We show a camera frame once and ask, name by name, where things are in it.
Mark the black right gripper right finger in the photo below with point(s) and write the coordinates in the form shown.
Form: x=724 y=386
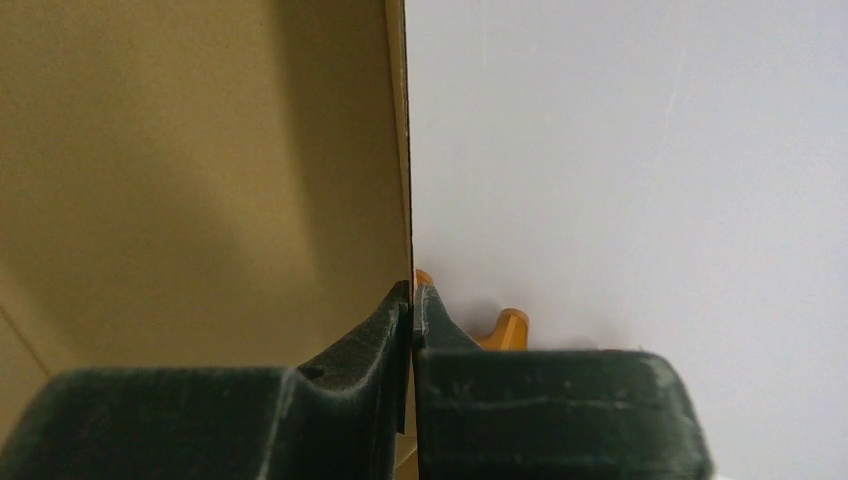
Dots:
x=550 y=414

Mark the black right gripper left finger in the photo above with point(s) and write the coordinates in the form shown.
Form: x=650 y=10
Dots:
x=336 y=416

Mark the orange wooden tiered rack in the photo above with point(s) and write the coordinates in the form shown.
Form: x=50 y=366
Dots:
x=507 y=330

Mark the brown cardboard box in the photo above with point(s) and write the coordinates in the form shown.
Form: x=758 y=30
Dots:
x=193 y=184

